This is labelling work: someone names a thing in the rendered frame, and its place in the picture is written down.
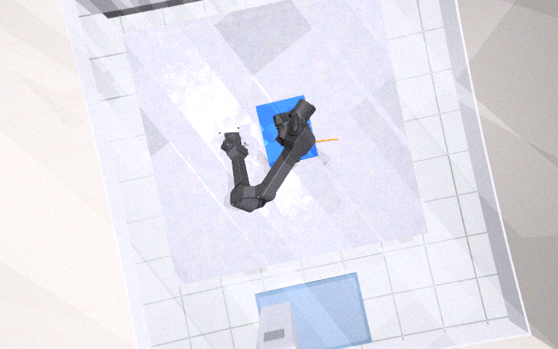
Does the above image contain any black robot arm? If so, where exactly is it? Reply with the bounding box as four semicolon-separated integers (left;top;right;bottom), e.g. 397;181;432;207
221;99;316;212

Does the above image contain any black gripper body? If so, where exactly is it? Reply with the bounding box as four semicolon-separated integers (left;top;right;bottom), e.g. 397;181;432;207
273;112;301;162

